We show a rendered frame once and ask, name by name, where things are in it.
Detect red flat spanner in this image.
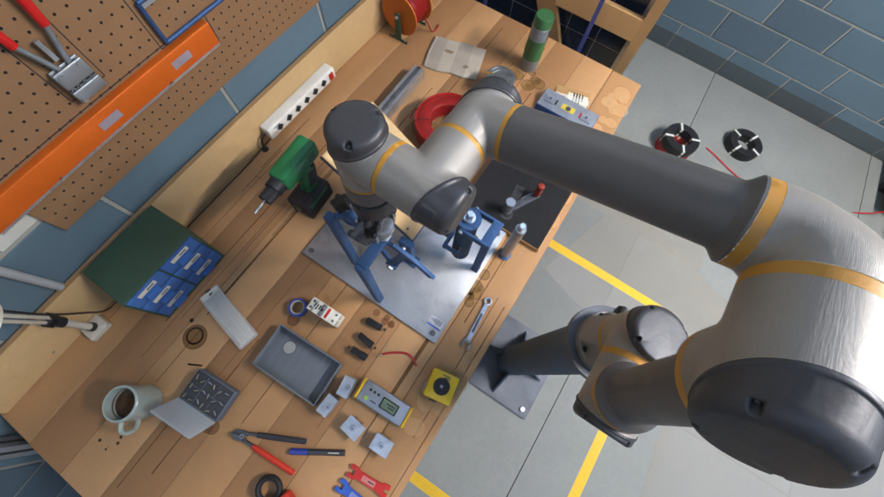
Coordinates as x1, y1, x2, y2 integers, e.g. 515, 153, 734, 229
345, 463, 392, 497

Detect green cabinet with blue drawers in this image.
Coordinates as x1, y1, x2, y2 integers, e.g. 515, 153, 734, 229
83, 206, 224, 318

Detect blue meter box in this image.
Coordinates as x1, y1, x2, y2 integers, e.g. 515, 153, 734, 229
534, 88, 600, 128

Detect blue frame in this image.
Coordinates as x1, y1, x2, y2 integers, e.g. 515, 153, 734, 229
135, 0, 225, 44

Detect grey open screw box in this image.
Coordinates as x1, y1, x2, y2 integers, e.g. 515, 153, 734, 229
150, 368, 240, 440

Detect grey stub post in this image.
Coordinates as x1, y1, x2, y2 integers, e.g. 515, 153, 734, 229
499, 222, 528, 262

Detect white power strip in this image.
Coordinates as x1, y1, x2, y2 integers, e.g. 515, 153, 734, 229
259, 64, 337, 140

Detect green spray can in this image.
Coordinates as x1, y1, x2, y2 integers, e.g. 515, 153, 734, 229
520, 8, 555, 73

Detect orange cable reel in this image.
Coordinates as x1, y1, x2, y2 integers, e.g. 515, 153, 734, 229
381, 0, 439, 43

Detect pliers with red handle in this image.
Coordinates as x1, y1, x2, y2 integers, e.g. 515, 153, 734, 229
231, 429, 307, 476

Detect white pipe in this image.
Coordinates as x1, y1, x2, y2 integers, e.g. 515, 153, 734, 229
0, 307, 97, 332

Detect wooden shelf unit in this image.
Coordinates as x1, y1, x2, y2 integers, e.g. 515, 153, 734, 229
552, 0, 671, 74

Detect yellow button box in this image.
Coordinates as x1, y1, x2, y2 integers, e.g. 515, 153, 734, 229
423, 368, 460, 407

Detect brown pegboard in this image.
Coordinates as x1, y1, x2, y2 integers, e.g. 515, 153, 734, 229
0, 0, 325, 232

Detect grey crank with red handle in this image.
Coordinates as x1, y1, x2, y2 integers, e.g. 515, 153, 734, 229
501, 182, 546, 220

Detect red wire coil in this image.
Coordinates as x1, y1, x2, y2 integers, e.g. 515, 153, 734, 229
413, 92, 462, 146

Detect grey aluminium rail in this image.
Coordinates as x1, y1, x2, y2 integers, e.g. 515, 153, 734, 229
376, 66, 425, 118

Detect pale green mug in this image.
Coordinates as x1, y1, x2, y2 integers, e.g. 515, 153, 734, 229
102, 384, 164, 437

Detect black spool with red wire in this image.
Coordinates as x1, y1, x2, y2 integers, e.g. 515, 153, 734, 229
655, 123, 701, 159

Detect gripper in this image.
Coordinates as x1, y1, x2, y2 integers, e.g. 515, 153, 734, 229
349, 199, 403, 244

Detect silver wrench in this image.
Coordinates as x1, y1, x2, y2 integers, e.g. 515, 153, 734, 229
461, 297, 494, 349

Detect black mat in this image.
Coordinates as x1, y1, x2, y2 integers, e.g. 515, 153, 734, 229
470, 159, 573, 251

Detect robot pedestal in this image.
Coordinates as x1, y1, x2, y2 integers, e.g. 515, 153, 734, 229
470, 314, 602, 419

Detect red floor wire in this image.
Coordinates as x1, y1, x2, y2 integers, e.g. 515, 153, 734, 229
704, 146, 741, 180

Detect blue solar mount body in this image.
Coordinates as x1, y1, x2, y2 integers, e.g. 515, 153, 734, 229
302, 204, 508, 344

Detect grey yellow tester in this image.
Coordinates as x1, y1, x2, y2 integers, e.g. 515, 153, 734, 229
354, 378, 414, 429

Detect white ribbed block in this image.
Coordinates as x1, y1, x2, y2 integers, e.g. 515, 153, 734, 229
200, 285, 258, 350

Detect red handled crimping tool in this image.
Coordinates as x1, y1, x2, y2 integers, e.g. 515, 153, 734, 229
0, 0, 108, 104

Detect grey tray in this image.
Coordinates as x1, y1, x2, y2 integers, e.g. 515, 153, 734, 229
252, 325, 343, 407

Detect orange spirit level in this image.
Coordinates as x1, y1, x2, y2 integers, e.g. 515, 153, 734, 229
0, 19, 220, 234

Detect green cordless drill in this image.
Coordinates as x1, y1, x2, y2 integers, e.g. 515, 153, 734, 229
253, 135, 334, 220

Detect grey pipe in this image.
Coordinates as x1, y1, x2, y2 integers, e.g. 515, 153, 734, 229
0, 266, 65, 292

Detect white circuit breaker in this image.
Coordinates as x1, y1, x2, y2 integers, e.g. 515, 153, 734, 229
306, 297, 345, 329

